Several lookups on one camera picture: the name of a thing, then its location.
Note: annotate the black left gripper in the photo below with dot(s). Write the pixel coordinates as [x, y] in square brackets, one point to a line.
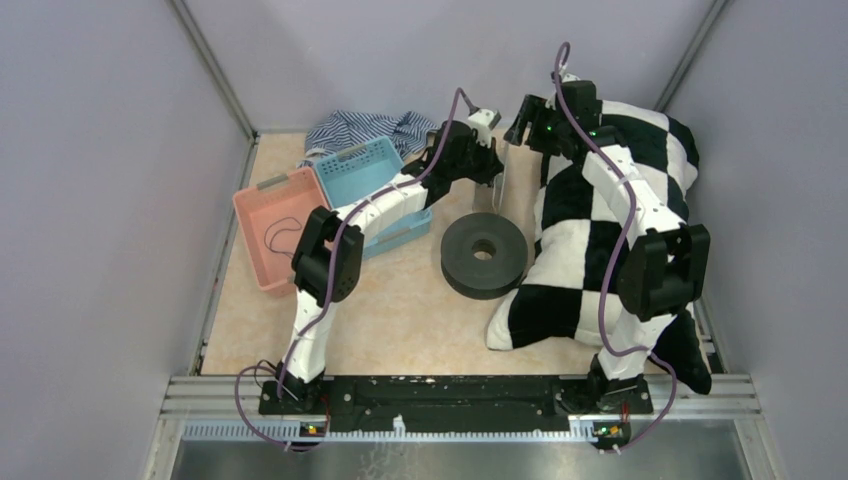
[491, 166]

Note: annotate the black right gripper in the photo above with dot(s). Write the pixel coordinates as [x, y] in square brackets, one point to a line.
[532, 110]

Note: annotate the grey cable spool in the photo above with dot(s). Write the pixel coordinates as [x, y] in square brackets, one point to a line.
[488, 198]

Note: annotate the black cable spool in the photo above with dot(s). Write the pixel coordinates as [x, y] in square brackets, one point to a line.
[483, 256]

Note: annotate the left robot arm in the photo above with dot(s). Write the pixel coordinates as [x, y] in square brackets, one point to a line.
[329, 255]

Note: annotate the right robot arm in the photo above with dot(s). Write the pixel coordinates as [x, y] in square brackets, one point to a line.
[663, 272]

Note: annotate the blue perforated plastic basket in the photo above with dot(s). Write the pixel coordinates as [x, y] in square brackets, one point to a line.
[352, 173]

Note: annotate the blue white striped cloth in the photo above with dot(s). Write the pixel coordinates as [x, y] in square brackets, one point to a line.
[343, 129]

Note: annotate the black white checkered pillow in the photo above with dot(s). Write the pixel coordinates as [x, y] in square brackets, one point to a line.
[570, 290]

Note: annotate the pink perforated plastic basket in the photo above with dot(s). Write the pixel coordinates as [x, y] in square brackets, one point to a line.
[272, 215]

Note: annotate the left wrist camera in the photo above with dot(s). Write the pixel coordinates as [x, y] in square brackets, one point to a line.
[484, 119]

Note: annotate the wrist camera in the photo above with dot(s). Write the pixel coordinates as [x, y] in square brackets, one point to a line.
[484, 119]
[561, 76]

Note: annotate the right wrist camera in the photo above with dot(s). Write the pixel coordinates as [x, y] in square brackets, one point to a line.
[561, 76]

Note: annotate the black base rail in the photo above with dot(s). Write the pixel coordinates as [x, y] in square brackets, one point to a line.
[452, 404]

